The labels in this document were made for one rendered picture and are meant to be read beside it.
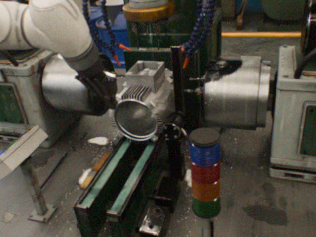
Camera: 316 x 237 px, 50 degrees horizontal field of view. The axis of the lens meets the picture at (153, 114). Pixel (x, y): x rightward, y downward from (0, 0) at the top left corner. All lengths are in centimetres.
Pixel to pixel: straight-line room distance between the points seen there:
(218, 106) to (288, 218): 38
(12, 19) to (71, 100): 52
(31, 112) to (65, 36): 67
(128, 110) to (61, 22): 54
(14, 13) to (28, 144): 37
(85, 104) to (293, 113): 71
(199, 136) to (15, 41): 49
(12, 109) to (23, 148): 47
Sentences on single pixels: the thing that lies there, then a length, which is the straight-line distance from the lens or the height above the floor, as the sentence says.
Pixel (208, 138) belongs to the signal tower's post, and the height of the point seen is 122.
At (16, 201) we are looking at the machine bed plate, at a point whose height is 80.
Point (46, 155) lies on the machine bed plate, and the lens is 144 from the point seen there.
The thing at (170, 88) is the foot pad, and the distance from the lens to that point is 117.
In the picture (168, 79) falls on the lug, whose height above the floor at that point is 109.
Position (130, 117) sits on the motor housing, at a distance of 123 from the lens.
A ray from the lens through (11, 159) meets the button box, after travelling 98.
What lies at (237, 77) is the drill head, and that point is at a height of 113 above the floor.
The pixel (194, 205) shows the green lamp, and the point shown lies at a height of 105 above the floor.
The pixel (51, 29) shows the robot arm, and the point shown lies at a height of 139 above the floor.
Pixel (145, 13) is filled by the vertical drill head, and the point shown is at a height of 133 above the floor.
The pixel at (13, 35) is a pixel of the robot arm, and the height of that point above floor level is 138.
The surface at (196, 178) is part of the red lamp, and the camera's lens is 69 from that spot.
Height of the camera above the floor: 158
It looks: 30 degrees down
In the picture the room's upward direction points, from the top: 6 degrees counter-clockwise
